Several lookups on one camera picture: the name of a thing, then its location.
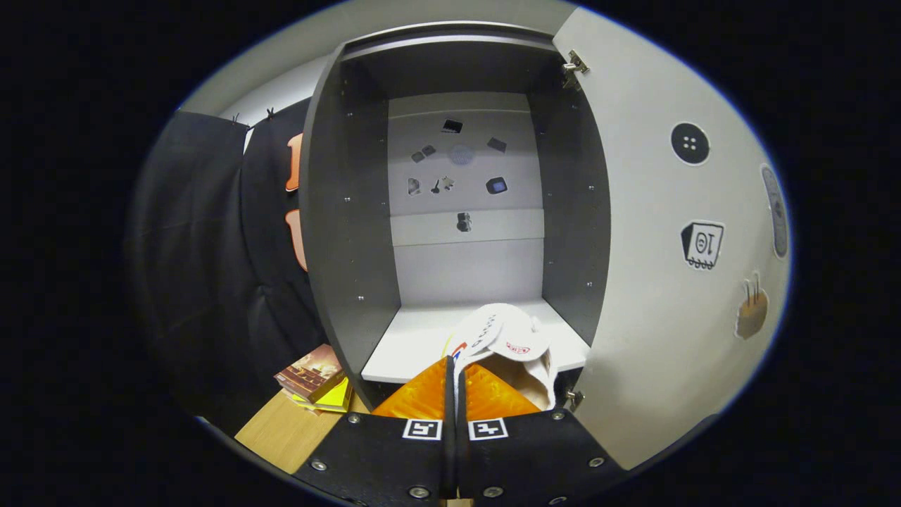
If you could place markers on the row of black cloth clips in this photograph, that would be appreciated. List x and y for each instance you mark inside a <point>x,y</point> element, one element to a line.
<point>269,113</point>

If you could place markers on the brown book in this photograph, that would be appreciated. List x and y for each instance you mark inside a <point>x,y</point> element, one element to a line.
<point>310,373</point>

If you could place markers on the grey shoe cabinet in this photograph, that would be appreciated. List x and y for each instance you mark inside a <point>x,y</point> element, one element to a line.
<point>464,267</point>

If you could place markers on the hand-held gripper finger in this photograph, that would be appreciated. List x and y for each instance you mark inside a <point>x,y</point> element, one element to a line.
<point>462,458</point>
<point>450,451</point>

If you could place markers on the black backdrop cloth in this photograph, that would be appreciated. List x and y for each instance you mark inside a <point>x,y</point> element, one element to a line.
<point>204,267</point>

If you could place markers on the white shoe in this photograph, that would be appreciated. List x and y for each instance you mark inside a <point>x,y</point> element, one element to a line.
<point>514,331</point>

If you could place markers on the yellow book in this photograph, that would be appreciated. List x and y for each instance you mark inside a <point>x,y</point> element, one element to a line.
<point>336,398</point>

